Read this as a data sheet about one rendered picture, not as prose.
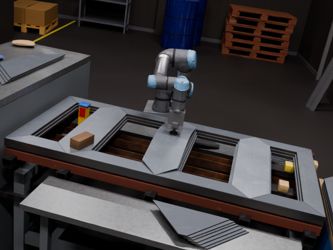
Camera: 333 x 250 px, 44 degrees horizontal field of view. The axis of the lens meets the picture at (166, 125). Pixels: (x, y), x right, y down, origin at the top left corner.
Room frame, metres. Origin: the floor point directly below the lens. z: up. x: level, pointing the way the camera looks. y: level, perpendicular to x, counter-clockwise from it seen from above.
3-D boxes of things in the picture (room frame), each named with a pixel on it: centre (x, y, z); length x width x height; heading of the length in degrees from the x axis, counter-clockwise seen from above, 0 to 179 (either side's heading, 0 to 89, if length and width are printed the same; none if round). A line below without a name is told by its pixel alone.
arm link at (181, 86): (2.07, -0.05, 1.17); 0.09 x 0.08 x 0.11; 179
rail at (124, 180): (1.74, 0.01, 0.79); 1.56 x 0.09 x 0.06; 80
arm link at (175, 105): (2.06, -0.04, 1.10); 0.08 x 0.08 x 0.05
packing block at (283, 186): (1.90, -0.65, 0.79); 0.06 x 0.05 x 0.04; 170
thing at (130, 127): (2.53, -0.33, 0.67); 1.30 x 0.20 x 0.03; 80
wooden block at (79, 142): (1.89, 0.41, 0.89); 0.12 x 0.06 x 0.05; 155
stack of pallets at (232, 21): (9.18, -1.61, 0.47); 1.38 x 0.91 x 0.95; 89
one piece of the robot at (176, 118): (2.05, -0.04, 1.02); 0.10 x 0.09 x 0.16; 178
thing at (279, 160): (2.44, -0.67, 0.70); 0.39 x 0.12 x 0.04; 80
